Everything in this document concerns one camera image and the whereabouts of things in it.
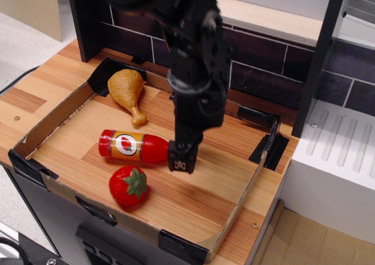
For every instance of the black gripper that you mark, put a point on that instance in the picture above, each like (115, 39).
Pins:
(199, 105)

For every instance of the red hot sauce bottle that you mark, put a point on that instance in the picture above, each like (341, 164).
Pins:
(132, 146)

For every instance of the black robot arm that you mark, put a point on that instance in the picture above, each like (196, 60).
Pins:
(198, 71)

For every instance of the cardboard fence with black tape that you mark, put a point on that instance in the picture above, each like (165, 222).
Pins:
(199, 218)

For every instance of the red plastic strawberry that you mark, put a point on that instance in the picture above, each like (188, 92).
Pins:
(128, 185)

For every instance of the plastic chicken drumstick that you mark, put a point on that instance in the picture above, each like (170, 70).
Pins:
(125, 87)

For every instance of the brass screw right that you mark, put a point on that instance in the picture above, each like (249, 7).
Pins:
(255, 225)

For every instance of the black toy oven panel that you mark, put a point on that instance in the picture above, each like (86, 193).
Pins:
(98, 251)

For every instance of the white toy sink drainboard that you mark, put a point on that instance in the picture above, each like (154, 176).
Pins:
(331, 175)

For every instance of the black left side panel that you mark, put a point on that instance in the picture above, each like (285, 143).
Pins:
(88, 18)

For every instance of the light wooden shelf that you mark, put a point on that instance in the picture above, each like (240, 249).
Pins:
(271, 22)

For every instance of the black vertical post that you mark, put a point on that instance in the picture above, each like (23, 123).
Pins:
(331, 26)

